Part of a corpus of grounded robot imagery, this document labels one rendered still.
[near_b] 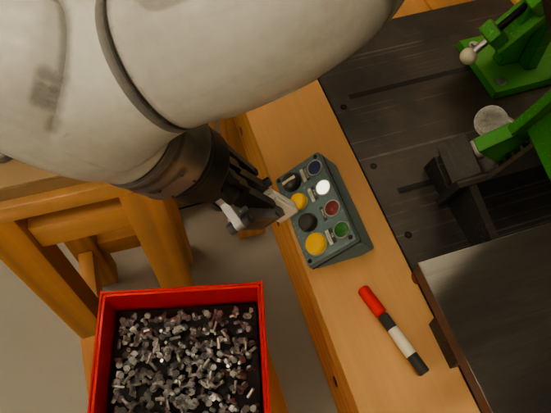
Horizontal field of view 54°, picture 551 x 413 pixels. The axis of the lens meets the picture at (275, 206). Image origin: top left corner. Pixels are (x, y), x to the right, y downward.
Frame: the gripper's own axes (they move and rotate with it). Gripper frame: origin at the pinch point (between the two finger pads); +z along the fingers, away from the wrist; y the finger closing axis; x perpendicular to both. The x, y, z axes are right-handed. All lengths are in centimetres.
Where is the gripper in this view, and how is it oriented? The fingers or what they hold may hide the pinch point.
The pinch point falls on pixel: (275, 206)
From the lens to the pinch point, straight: 65.3
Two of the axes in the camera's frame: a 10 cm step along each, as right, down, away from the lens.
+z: 4.5, 2.3, 8.6
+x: 8.0, -5.3, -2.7
